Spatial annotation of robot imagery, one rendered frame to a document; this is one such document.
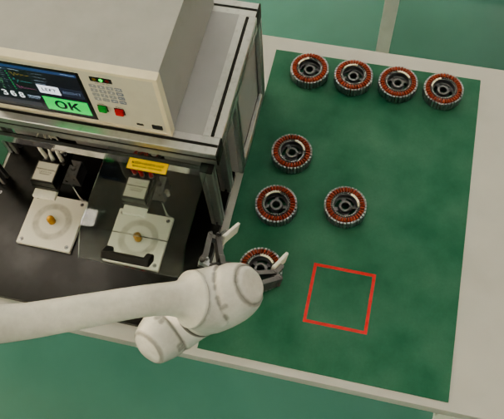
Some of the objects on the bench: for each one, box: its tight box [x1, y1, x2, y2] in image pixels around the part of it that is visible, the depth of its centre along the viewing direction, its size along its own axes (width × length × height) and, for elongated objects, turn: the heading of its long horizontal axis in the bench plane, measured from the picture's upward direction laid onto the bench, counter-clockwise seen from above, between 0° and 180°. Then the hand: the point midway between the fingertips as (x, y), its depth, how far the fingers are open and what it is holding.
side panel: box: [233, 18, 265, 173], centre depth 177 cm, size 28×3×32 cm, turn 168°
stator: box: [324, 186, 367, 229], centre depth 177 cm, size 11×11×4 cm
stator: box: [240, 247, 283, 292], centre depth 171 cm, size 11×11×4 cm
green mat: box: [197, 49, 481, 402], centre depth 180 cm, size 94×61×1 cm, turn 168°
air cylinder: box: [62, 160, 87, 187], centre depth 183 cm, size 5×8×6 cm
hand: (259, 244), depth 155 cm, fingers open, 13 cm apart
